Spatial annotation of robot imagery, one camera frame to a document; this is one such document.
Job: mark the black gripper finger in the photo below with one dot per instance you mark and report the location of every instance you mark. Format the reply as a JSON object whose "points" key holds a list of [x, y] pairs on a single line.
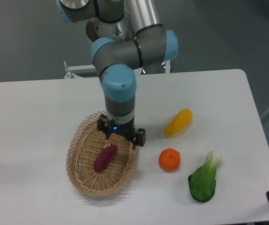
{"points": [[105, 125], [139, 138]]}

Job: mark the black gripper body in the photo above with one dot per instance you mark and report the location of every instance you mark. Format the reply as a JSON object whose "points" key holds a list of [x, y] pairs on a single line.
{"points": [[126, 130]]}

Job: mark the purple sweet potato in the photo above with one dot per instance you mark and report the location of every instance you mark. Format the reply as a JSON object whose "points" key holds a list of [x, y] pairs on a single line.
{"points": [[104, 158]]}

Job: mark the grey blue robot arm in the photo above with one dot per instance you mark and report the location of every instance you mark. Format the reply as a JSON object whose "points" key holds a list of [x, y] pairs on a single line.
{"points": [[114, 55]]}

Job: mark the woven wicker basket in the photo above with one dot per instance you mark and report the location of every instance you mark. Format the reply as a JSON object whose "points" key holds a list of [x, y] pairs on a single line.
{"points": [[87, 143]]}

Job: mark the orange tangerine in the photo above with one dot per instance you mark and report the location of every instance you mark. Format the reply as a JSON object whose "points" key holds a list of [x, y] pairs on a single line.
{"points": [[169, 160]]}

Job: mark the yellow mango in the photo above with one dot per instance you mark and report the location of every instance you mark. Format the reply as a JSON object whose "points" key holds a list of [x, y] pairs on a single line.
{"points": [[179, 123]]}

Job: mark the green bok choy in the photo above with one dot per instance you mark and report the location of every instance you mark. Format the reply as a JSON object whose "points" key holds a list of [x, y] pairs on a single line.
{"points": [[202, 181]]}

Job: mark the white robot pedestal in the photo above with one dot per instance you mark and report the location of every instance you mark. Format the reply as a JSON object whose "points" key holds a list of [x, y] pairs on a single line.
{"points": [[89, 70]]}

